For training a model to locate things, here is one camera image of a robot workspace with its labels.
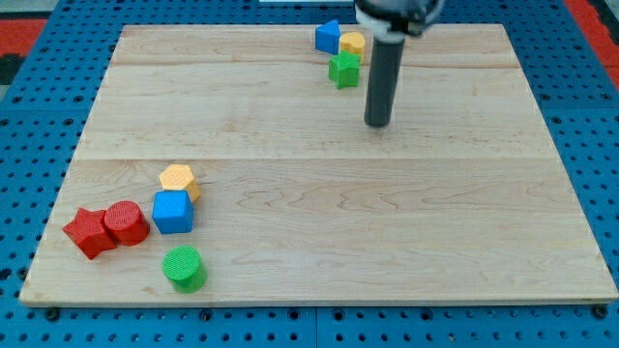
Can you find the wooden board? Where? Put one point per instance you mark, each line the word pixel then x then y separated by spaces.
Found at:
pixel 461 200

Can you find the green star block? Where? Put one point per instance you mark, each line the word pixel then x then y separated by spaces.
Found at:
pixel 344 69

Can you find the yellow hexagon block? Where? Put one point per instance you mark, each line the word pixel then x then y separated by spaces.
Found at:
pixel 180 177

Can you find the yellow heart block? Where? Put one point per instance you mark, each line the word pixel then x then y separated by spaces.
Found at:
pixel 353 42

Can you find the blue triangle block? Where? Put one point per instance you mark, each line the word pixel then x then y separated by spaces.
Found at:
pixel 326 37

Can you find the blue cube block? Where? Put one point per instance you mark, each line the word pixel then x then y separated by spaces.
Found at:
pixel 173 211

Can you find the green cylinder block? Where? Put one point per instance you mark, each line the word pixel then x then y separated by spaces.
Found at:
pixel 183 268

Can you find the red cylinder block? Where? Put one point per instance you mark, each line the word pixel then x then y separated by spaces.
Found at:
pixel 126 223

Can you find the red star block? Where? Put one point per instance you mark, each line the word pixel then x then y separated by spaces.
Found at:
pixel 89 233

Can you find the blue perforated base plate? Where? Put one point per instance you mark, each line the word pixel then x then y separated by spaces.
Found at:
pixel 45 109

